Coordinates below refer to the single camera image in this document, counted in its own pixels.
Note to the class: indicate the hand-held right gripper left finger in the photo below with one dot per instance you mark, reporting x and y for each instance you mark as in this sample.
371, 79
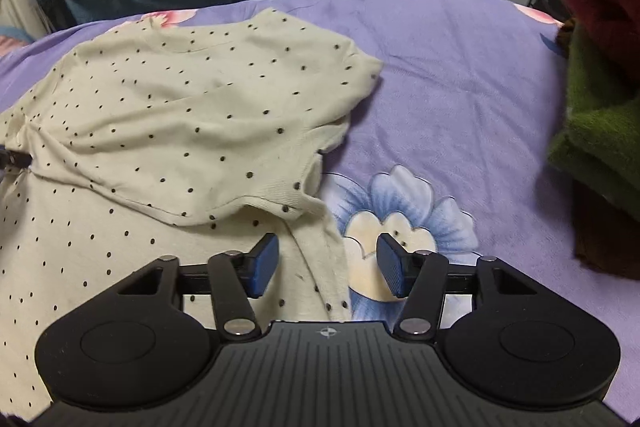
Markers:
262, 264

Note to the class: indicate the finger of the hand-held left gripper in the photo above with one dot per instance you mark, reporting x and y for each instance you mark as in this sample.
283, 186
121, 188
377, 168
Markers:
15, 158

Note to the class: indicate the brown cloth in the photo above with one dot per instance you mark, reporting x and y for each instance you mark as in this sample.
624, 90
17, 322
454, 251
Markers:
607, 237

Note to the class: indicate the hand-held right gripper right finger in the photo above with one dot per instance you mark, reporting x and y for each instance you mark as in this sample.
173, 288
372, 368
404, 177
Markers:
392, 264

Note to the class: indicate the purple floral bedsheet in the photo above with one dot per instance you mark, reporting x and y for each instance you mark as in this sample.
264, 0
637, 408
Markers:
460, 107

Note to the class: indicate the cream polka dot shirt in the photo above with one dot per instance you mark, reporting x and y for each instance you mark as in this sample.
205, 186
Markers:
175, 107

